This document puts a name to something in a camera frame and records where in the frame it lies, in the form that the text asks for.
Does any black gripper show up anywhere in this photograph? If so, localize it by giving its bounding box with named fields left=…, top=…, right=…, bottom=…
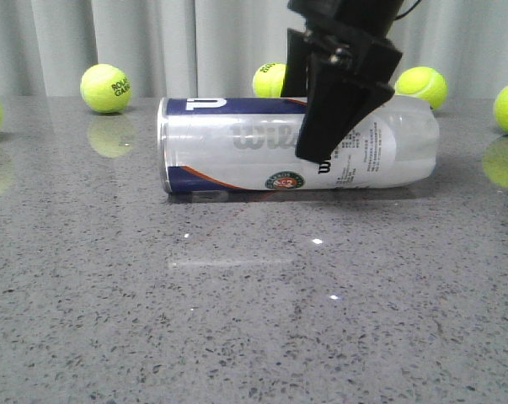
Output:
left=281, top=0, right=403, bottom=163

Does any clear plastic tennis ball can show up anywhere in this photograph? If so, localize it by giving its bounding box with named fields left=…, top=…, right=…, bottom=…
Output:
left=158, top=95, right=440, bottom=194

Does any centre tennis ball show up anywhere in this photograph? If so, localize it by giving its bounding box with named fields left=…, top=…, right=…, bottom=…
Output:
left=252, top=62, right=286, bottom=98

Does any tennis ball with Wilson print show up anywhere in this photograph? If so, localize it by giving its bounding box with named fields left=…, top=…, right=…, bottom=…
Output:
left=394, top=66, right=448, bottom=109

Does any tennis ball with Roland Garros print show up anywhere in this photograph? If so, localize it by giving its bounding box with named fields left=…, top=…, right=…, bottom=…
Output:
left=80, top=64, right=131, bottom=114

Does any grey curtain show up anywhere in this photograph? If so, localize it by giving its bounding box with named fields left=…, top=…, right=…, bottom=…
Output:
left=0, top=1, right=508, bottom=98

